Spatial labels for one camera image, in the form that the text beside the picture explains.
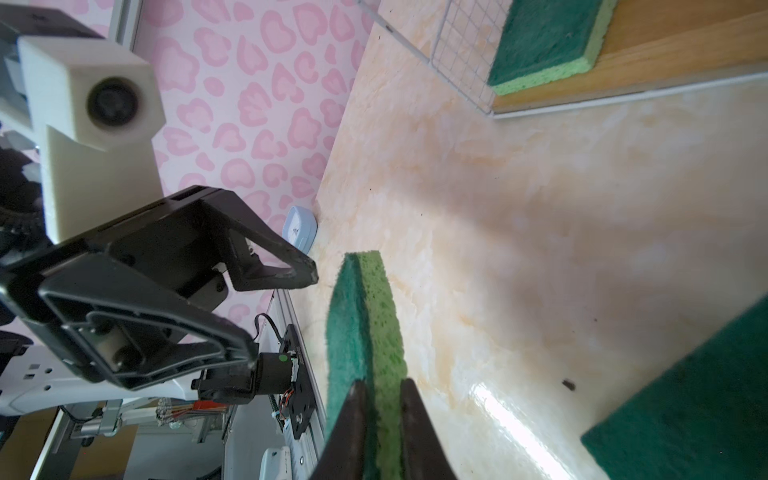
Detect green scouring pad front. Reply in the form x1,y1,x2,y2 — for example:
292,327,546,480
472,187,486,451
581,299,767,479

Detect green scouring pad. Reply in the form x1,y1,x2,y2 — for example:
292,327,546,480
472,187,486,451
488,0,617,96
581,299,767,479

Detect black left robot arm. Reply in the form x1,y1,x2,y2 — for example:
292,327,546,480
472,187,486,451
1,149,317,439

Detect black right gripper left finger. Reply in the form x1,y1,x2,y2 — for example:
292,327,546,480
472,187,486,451
310,380,369,480

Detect light blue kitchen timer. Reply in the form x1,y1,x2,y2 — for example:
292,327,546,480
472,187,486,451
282,206,318,254

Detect green sponge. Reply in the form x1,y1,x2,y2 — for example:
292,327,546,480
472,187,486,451
326,251,408,479

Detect white wire wooden shelf rack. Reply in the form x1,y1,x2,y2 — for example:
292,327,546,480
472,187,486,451
356,0,768,119

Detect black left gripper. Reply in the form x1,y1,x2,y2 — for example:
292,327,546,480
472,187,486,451
1,185,318,390

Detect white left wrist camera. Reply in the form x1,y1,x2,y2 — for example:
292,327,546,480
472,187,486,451
18,36,165,244

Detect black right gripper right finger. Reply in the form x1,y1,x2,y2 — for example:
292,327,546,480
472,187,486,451
400,378,457,480

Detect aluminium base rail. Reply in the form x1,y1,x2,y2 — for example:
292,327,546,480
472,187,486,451
222,290,325,479

